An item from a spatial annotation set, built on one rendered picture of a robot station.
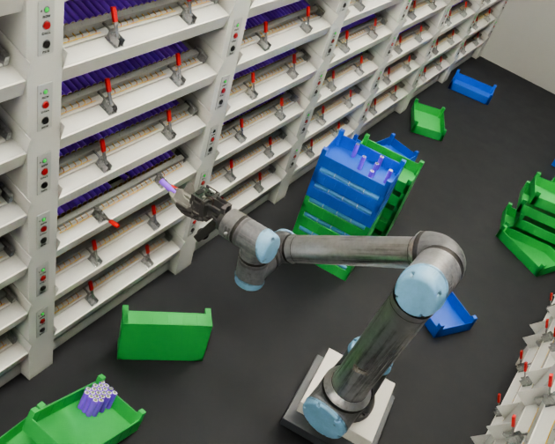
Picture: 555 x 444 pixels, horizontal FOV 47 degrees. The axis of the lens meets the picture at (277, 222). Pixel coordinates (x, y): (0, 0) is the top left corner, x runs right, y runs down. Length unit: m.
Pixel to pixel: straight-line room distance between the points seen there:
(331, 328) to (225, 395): 0.56
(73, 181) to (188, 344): 0.77
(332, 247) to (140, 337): 0.78
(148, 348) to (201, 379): 0.22
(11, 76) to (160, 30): 0.45
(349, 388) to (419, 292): 0.46
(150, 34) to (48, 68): 0.33
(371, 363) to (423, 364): 0.93
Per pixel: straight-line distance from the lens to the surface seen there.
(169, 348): 2.28
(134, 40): 1.69
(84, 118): 1.71
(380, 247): 1.73
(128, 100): 1.80
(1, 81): 1.47
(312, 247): 1.85
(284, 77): 2.52
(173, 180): 2.18
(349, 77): 3.12
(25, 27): 1.43
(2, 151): 1.59
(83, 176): 1.83
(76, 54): 1.59
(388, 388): 2.36
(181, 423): 2.22
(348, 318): 2.67
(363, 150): 2.68
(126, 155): 1.92
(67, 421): 2.12
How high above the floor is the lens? 1.90
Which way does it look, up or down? 40 degrees down
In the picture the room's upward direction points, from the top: 19 degrees clockwise
